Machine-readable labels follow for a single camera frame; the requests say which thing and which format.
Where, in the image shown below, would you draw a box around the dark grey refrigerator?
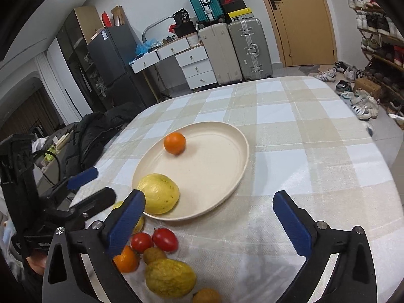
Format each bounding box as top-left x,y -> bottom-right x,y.
87,23 -> 149,108

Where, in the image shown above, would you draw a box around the wooden shoe rack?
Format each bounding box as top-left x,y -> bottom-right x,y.
349,0 -> 404,123

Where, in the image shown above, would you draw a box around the black bag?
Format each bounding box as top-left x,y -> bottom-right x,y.
173,22 -> 198,38

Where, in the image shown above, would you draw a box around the yellow and black shoe box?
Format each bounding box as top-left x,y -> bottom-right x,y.
227,7 -> 254,21

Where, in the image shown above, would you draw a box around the wooden door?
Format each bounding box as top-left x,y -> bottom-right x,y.
254,0 -> 336,67

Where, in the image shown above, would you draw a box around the brown curtain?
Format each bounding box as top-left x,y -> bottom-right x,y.
0,87 -> 64,139

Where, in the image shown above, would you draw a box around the black printed pouch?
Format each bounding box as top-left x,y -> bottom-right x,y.
172,8 -> 193,26

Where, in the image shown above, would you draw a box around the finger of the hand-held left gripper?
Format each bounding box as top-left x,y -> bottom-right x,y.
44,167 -> 99,209
68,187 -> 117,220

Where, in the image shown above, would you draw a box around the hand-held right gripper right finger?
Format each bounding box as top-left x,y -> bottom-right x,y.
273,190 -> 377,303

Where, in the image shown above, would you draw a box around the cardboard box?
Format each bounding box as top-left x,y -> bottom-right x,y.
110,5 -> 127,27

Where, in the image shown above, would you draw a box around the grey curved metal tube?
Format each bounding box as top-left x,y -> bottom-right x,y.
142,16 -> 174,43

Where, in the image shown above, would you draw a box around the white ribbed container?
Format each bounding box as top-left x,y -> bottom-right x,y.
186,33 -> 203,48

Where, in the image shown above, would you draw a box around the blue plastic bag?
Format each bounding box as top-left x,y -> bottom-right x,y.
136,38 -> 158,56

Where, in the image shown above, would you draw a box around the greenish yellow citrus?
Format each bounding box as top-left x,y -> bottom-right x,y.
112,200 -> 146,233

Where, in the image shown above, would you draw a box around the wrinkled yellow citrus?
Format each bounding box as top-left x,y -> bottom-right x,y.
145,258 -> 197,299

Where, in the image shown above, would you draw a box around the beige hard suitcase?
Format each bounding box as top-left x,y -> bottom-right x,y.
198,23 -> 243,86

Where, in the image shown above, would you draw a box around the red tomato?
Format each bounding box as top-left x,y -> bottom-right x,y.
152,228 -> 179,254
131,232 -> 154,254

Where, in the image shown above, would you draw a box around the white desk with drawers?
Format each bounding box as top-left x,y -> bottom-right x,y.
131,35 -> 217,90

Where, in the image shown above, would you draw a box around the tall black glass cabinet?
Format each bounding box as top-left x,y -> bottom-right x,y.
57,6 -> 105,117

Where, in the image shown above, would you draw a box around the rows of sneakers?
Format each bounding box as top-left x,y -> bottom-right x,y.
349,0 -> 404,79

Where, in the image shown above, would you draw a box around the orange mandarin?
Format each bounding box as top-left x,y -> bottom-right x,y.
113,245 -> 140,274
164,132 -> 187,155

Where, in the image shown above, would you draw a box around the large smooth yellow citrus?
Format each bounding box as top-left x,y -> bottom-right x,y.
137,173 -> 180,214

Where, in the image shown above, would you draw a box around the brown speckled round fruit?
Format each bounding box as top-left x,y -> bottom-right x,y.
192,288 -> 221,303

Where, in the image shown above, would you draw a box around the black cable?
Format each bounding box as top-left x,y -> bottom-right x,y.
32,150 -> 64,191

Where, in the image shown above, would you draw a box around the black padded jacket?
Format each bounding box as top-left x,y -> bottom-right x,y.
65,103 -> 142,177

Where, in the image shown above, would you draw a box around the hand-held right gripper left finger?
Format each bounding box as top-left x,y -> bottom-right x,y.
42,189 -> 146,303

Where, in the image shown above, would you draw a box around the plain black shoe box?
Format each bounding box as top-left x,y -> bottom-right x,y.
222,0 -> 247,15

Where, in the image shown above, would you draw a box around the teal hard suitcase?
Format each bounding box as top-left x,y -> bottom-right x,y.
183,0 -> 218,23

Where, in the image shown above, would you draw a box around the white crumpled cloth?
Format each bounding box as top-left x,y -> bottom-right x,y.
32,137 -> 48,153

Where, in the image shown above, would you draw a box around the cream round plate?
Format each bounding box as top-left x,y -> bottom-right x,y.
132,121 -> 250,222

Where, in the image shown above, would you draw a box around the small brown round fruit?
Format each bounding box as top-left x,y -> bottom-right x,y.
143,247 -> 167,265

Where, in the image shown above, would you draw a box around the silver grey hard suitcase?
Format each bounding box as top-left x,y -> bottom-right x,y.
228,18 -> 273,81

